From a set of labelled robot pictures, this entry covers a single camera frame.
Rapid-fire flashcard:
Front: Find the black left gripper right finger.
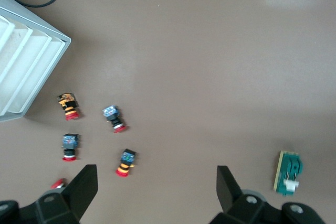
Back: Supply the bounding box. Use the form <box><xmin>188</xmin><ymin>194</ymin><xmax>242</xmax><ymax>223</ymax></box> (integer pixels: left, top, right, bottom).
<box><xmin>216</xmin><ymin>165</ymin><xmax>243</xmax><ymax>214</ymax></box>

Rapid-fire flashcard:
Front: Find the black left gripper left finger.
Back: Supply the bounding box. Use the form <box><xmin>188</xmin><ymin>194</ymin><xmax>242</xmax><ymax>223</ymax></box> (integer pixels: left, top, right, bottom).
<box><xmin>62</xmin><ymin>164</ymin><xmax>99</xmax><ymax>222</ymax></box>

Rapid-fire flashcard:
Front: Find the green load switch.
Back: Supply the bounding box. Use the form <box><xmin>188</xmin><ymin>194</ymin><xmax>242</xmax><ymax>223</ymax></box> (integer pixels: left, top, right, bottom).
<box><xmin>272</xmin><ymin>150</ymin><xmax>303</xmax><ymax>198</ymax></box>

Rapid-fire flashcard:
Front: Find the red button blue block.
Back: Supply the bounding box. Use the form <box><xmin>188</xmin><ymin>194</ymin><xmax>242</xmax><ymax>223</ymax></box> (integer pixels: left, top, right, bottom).
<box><xmin>61</xmin><ymin>133</ymin><xmax>81</xmax><ymax>162</ymax></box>
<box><xmin>50</xmin><ymin>178</ymin><xmax>68</xmax><ymax>189</ymax></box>
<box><xmin>101</xmin><ymin>105</ymin><xmax>127</xmax><ymax>134</ymax></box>

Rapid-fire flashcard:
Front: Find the red button striped collar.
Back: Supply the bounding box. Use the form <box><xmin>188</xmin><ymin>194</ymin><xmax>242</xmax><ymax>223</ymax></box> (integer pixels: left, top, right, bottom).
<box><xmin>115</xmin><ymin>148</ymin><xmax>138</xmax><ymax>178</ymax></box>

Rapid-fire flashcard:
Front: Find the red button orange block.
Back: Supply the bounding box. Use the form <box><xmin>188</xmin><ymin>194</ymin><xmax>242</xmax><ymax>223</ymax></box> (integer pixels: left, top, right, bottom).
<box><xmin>56</xmin><ymin>92</ymin><xmax>80</xmax><ymax>122</ymax></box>

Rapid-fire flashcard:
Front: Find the white slotted rack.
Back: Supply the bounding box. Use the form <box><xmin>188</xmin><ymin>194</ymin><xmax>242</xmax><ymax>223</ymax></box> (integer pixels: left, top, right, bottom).
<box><xmin>0</xmin><ymin>0</ymin><xmax>72</xmax><ymax>123</ymax></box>

